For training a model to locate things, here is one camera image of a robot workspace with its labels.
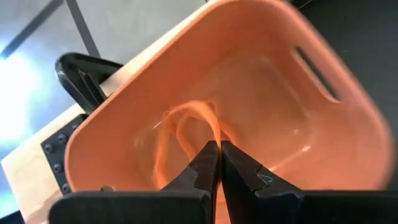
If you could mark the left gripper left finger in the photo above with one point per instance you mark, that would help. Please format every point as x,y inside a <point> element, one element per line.
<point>186,202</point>

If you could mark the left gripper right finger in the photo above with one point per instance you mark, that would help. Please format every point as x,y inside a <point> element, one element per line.
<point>264,202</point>

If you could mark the orange rubber band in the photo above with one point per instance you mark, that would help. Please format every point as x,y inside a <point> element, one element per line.
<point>217,127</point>

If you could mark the orange plastic basket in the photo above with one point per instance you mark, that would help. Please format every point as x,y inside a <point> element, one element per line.
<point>264,93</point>

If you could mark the black metal table frame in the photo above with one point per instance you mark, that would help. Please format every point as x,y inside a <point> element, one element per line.
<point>57,149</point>

